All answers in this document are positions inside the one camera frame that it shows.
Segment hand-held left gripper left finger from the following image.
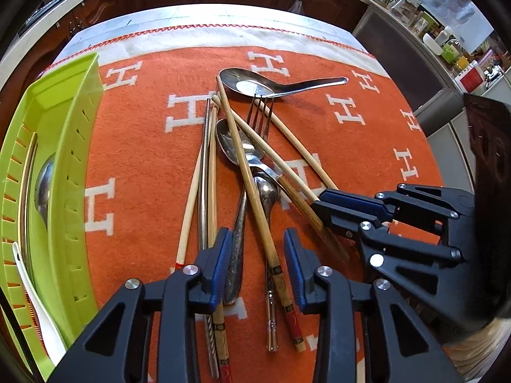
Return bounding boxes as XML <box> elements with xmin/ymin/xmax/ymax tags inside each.
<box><xmin>48</xmin><ymin>227</ymin><xmax>234</xmax><ymax>383</ymax></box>

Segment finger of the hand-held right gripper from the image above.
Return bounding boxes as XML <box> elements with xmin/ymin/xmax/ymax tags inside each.
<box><xmin>333</xmin><ymin>223</ymin><xmax>466</xmax><ymax>316</ymax></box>
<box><xmin>315</xmin><ymin>184</ymin><xmax>476</xmax><ymax>230</ymax></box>

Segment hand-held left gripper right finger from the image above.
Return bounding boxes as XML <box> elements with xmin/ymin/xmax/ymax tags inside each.
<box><xmin>283</xmin><ymin>228</ymin><xmax>464</xmax><ymax>383</ymax></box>

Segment dark brown handled chopstick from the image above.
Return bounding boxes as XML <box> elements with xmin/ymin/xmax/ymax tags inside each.
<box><xmin>211</xmin><ymin>95</ymin><xmax>350</xmax><ymax>263</ymax></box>

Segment red striped wooden chopstick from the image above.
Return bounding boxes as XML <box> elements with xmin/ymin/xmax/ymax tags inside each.
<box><xmin>24</xmin><ymin>283</ymin><xmax>44</xmax><ymax>344</ymax></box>
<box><xmin>172</xmin><ymin>144</ymin><xmax>206</xmax><ymax>276</ymax></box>

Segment small steel spoon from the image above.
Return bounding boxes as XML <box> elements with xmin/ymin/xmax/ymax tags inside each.
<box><xmin>252</xmin><ymin>173</ymin><xmax>280</xmax><ymax>352</ymax></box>

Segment steel chopstick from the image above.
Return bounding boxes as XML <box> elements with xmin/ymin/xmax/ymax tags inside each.
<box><xmin>198</xmin><ymin>98</ymin><xmax>221</xmax><ymax>379</ymax></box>

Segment pile of wooden chopsticks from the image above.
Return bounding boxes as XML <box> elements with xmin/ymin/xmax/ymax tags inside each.
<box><xmin>208</xmin><ymin>75</ymin><xmax>340</xmax><ymax>383</ymax></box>

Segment ornate-handled steel spoon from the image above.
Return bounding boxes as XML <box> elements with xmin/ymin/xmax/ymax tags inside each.
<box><xmin>216</xmin><ymin>119</ymin><xmax>266</xmax><ymax>304</ymax></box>

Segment steel soup spoon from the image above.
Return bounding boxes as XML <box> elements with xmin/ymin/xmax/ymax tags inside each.
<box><xmin>219</xmin><ymin>68</ymin><xmax>349</xmax><ymax>98</ymax></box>

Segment white ceramic spoon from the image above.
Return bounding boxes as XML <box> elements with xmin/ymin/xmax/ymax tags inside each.
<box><xmin>12</xmin><ymin>241</ymin><xmax>66</xmax><ymax>368</ymax></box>

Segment steel tablespoon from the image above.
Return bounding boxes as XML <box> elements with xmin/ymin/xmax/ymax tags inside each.
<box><xmin>34</xmin><ymin>154</ymin><xmax>57</xmax><ymax>232</ymax></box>

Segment green plastic utensil tray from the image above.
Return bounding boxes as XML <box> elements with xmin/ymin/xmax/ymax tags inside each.
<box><xmin>0</xmin><ymin>50</ymin><xmax>103</xmax><ymax>383</ymax></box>

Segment orange patterned blanket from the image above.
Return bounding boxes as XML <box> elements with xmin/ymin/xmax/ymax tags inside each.
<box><xmin>40</xmin><ymin>24</ymin><xmax>452</xmax><ymax>383</ymax></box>

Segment stainless steel appliance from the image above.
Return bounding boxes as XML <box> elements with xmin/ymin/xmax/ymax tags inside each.
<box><xmin>351</xmin><ymin>8</ymin><xmax>464</xmax><ymax>128</ymax></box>

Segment red box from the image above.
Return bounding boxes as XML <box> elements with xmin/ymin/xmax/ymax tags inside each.
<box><xmin>459</xmin><ymin>62</ymin><xmax>485</xmax><ymax>92</ymax></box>

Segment white bowl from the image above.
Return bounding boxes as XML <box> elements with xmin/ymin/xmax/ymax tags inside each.
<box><xmin>422</xmin><ymin>33</ymin><xmax>445</xmax><ymax>56</ymax></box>

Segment green container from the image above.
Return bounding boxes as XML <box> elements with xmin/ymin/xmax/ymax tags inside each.
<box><xmin>441</xmin><ymin>42</ymin><xmax>460</xmax><ymax>64</ymax></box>

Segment glass jars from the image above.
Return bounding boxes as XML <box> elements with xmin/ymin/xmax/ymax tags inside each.
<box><xmin>411</xmin><ymin>10</ymin><xmax>438</xmax><ymax>34</ymax></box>

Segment glass jug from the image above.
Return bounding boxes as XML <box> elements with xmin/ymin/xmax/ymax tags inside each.
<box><xmin>389</xmin><ymin>0</ymin><xmax>424</xmax><ymax>25</ymax></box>

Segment blue-white table cover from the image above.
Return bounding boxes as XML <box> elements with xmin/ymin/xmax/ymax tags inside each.
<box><xmin>60</xmin><ymin>4</ymin><xmax>360</xmax><ymax>54</ymax></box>

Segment white kitchen countertop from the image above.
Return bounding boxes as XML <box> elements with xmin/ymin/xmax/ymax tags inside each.
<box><xmin>0</xmin><ymin>0</ymin><xmax>384</xmax><ymax>92</ymax></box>

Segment wall poster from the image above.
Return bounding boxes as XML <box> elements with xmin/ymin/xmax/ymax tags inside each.
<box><xmin>415</xmin><ymin>0</ymin><xmax>496</xmax><ymax>52</ymax></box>

